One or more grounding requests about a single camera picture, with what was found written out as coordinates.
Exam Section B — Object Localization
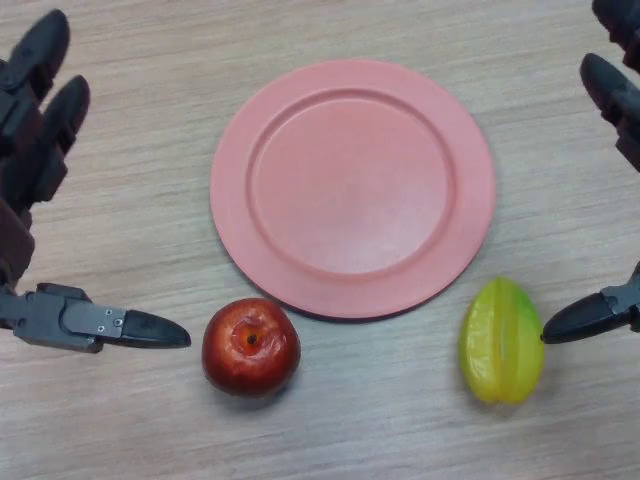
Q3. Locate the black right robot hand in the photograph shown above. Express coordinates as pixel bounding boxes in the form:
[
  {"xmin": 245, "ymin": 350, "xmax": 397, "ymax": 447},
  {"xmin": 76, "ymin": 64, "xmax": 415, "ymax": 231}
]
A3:
[{"xmin": 542, "ymin": 0, "xmax": 640, "ymax": 346}]

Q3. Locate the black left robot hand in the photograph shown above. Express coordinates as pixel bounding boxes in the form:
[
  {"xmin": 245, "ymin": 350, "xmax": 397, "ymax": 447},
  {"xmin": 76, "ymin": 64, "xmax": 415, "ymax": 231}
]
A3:
[{"xmin": 0, "ymin": 8, "xmax": 192, "ymax": 355}]

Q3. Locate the red apple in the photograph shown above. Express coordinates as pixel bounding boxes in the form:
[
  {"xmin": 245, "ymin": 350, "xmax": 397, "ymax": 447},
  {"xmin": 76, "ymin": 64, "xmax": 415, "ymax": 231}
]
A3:
[{"xmin": 201, "ymin": 297, "xmax": 302, "ymax": 399}]

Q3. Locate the pink round plate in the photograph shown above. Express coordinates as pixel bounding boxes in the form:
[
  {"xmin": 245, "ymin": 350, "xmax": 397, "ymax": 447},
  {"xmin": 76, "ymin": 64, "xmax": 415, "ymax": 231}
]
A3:
[{"xmin": 209, "ymin": 58, "xmax": 498, "ymax": 321}]

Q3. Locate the yellow green starfruit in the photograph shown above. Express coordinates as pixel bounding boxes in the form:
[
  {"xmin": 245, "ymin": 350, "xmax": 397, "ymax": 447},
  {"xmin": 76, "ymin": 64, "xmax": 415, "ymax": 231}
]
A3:
[{"xmin": 458, "ymin": 276, "xmax": 546, "ymax": 406}]

